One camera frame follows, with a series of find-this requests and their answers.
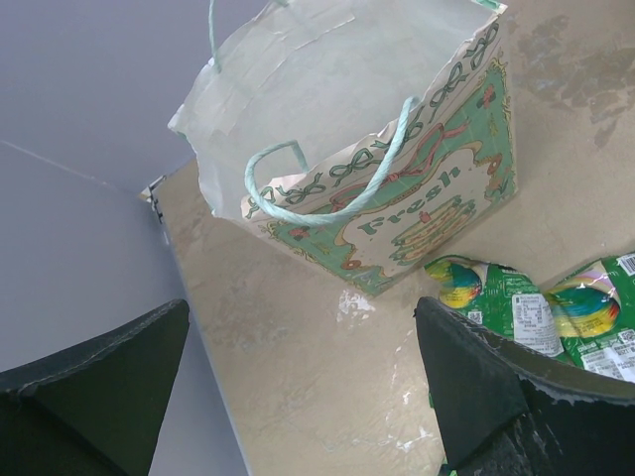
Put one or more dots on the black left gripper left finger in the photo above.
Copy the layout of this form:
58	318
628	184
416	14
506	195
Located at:
95	408

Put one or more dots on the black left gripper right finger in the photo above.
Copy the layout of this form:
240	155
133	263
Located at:
504	409

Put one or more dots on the green cake paper bag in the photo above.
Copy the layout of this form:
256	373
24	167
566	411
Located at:
358	135

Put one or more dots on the green Fox's back-side packet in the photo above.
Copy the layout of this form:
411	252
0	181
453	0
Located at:
499	298

